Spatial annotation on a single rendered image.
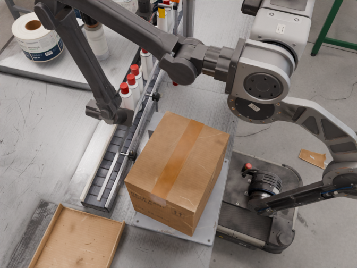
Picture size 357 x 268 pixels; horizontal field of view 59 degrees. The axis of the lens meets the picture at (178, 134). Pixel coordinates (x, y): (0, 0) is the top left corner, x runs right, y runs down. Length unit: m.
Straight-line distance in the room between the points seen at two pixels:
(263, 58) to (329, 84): 2.23
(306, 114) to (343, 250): 1.32
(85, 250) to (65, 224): 0.13
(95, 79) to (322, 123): 0.76
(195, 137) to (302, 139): 1.58
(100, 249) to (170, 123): 0.52
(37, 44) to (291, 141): 1.80
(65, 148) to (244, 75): 0.93
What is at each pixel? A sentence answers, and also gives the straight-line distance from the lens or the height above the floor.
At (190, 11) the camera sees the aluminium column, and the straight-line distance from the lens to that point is 1.47.
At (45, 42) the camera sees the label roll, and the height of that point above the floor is 0.99.
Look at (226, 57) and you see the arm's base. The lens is 0.77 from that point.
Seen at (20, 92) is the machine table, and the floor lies 0.83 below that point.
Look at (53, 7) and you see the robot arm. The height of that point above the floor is 1.52.
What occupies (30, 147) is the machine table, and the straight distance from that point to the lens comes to 1.51.
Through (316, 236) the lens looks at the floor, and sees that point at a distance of 2.25.
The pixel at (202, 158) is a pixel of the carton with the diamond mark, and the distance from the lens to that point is 1.02.
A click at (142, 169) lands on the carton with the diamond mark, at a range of 1.00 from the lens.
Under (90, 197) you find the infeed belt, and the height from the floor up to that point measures 0.88.
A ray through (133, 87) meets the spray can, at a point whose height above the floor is 1.04.
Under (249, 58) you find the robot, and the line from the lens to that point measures 0.75.
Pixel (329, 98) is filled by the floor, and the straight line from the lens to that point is 2.87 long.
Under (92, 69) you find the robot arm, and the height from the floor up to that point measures 1.31.
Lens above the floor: 2.01
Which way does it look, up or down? 57 degrees down
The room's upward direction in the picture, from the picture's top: straight up
